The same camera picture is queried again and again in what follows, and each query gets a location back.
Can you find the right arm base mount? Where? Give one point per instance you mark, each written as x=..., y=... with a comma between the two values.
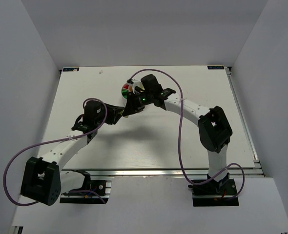
x=207, y=195

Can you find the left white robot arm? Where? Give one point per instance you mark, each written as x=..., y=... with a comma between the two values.
x=43, y=179

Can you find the right blue table label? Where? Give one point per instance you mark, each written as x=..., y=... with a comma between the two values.
x=215, y=67

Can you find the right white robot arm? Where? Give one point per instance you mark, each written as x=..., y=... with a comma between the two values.
x=213, y=126

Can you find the white round divided container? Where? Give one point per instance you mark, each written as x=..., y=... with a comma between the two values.
x=125, y=100

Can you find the green long lego brick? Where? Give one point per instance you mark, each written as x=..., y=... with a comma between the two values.
x=125, y=93

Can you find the left blue table label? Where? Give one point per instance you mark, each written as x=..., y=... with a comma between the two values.
x=70, y=69

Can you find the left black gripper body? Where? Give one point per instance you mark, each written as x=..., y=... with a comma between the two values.
x=113, y=113

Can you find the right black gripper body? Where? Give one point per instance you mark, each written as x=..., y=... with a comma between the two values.
x=133, y=102

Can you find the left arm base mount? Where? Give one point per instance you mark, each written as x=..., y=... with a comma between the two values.
x=80, y=187

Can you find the blue table label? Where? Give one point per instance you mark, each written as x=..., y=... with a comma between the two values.
x=215, y=67
x=70, y=69

